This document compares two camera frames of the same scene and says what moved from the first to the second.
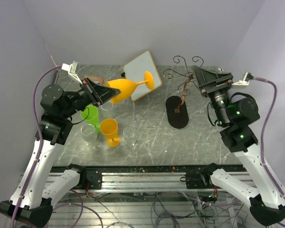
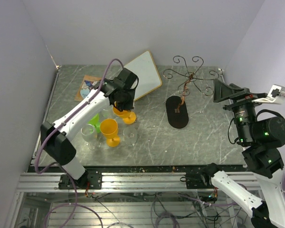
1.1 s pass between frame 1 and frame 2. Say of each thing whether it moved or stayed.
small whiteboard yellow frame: stayed
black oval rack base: stayed
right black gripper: moved
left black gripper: moved
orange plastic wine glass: stayed
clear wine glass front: stayed
